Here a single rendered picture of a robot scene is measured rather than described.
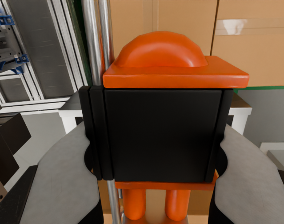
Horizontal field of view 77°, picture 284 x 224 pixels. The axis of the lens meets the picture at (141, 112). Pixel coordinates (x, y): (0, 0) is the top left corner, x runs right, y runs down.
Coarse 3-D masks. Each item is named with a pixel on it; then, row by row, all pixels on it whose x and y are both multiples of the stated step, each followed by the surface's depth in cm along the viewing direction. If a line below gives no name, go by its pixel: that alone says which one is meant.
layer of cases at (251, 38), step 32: (128, 0) 55; (160, 0) 55; (192, 0) 54; (224, 0) 54; (256, 0) 54; (128, 32) 59; (192, 32) 59; (224, 32) 58; (256, 32) 58; (256, 64) 63
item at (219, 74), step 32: (224, 64) 10; (128, 96) 9; (160, 96) 9; (192, 96) 9; (224, 96) 9; (128, 128) 10; (160, 128) 10; (192, 128) 10; (224, 128) 10; (128, 160) 12; (160, 160) 11; (192, 160) 11
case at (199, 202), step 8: (104, 184) 46; (104, 192) 44; (192, 192) 43; (200, 192) 43; (208, 192) 43; (104, 200) 42; (120, 200) 42; (192, 200) 41; (200, 200) 41; (208, 200) 41; (104, 208) 40; (192, 208) 40; (200, 208) 39; (208, 208) 39; (104, 216) 39; (192, 216) 38; (200, 216) 38
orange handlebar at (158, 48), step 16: (160, 32) 10; (128, 48) 10; (144, 48) 10; (160, 48) 10; (176, 48) 10; (192, 48) 10; (128, 64) 10; (144, 64) 10; (160, 64) 10; (176, 64) 10; (192, 64) 10; (128, 192) 15; (144, 192) 16; (176, 192) 15; (128, 208) 16; (144, 208) 17; (176, 208) 16
